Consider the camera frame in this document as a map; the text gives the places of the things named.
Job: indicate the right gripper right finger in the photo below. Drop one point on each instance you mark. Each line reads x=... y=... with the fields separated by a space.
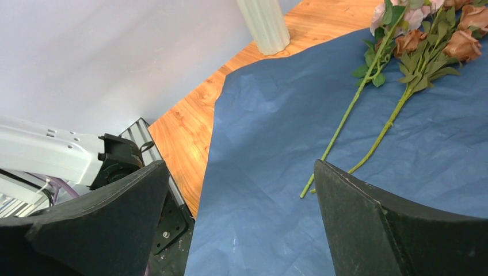
x=371 y=231

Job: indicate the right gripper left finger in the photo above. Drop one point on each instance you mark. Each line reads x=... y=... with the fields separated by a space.
x=108 y=231

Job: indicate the blue pink flower stem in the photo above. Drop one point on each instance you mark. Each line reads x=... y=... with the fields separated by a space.
x=425 y=55

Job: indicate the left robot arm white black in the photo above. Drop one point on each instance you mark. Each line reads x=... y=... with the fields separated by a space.
x=81 y=158

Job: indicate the white ribbed vase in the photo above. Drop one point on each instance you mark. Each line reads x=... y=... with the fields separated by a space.
x=265 y=21

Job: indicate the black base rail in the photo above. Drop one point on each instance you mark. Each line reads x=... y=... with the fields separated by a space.
x=24 y=193

